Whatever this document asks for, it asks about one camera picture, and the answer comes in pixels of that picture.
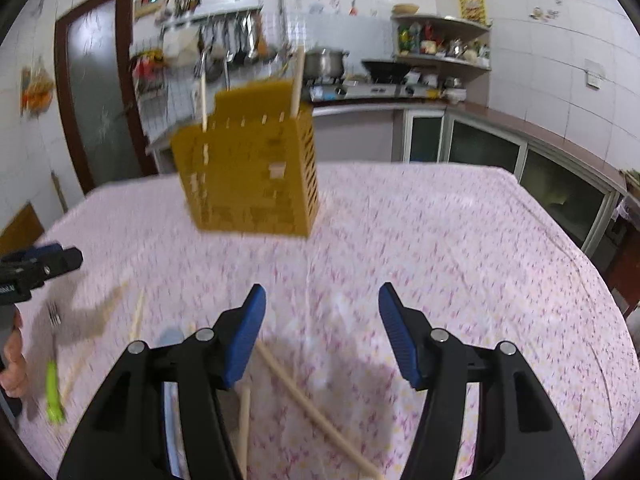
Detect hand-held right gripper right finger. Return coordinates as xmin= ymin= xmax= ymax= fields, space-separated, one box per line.
xmin=378 ymin=282 xmax=586 ymax=480

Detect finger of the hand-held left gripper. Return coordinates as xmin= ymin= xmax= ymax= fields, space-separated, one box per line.
xmin=0 ymin=242 xmax=84 ymax=286

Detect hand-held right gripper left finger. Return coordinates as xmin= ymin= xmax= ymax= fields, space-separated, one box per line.
xmin=57 ymin=283 xmax=267 ymax=480

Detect green handled metal fork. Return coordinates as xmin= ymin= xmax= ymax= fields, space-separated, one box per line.
xmin=44 ymin=301 xmax=67 ymax=425

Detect yellow plastic utensil holder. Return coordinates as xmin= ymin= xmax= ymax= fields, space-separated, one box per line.
xmin=170 ymin=78 xmax=321 ymax=239

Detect row of hanging kitchen utensils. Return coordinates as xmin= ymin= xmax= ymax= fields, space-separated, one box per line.
xmin=197 ymin=12 xmax=266 ymax=81

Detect person's left hand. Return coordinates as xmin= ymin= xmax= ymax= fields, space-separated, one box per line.
xmin=0 ymin=310 xmax=27 ymax=399

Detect brown wooden board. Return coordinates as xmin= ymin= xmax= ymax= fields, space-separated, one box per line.
xmin=0 ymin=201 xmax=46 ymax=256

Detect wooden stick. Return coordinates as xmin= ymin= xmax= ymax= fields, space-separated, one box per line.
xmin=50 ymin=170 xmax=69 ymax=213

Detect pink floral tablecloth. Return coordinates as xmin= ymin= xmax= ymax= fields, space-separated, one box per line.
xmin=0 ymin=162 xmax=640 ymax=480

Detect orange hanging bag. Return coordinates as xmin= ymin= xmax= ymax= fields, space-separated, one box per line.
xmin=20 ymin=57 xmax=55 ymax=117

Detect brown framed glass door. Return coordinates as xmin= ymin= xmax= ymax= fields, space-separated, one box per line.
xmin=54 ymin=0 xmax=156 ymax=193

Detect kitchen counter cabinet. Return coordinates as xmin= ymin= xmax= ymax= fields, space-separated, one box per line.
xmin=312 ymin=100 xmax=628 ymax=261

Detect silver gas stove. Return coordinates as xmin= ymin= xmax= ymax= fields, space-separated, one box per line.
xmin=307 ymin=80 xmax=446 ymax=102

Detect white hanging bag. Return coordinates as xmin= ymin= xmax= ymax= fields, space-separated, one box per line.
xmin=162 ymin=30 xmax=198 ymax=58

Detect black wok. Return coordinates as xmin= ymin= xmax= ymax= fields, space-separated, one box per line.
xmin=361 ymin=59 xmax=423 ymax=83

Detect grey corner shelf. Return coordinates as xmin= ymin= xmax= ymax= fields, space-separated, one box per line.
xmin=391 ymin=12 xmax=493 ymax=73

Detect stainless steel pot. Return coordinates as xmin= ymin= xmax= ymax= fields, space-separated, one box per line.
xmin=303 ymin=47 xmax=350 ymax=81

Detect row of condiment bottles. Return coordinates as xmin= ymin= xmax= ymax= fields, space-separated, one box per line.
xmin=397 ymin=22 xmax=488 ymax=58

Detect wire basket with red items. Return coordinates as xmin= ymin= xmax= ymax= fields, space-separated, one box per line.
xmin=131 ymin=49 xmax=166 ymax=96

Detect white wall rack shelf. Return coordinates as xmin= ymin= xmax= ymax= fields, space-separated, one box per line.
xmin=162 ymin=4 xmax=263 ymax=28

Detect white wall switch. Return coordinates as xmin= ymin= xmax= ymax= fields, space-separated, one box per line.
xmin=584 ymin=58 xmax=607 ymax=90

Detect yellow wall poster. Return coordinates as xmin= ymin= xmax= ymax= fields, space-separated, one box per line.
xmin=459 ymin=0 xmax=487 ymax=24

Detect grey wall pipe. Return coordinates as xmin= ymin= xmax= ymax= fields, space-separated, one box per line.
xmin=277 ymin=0 xmax=288 ymax=58

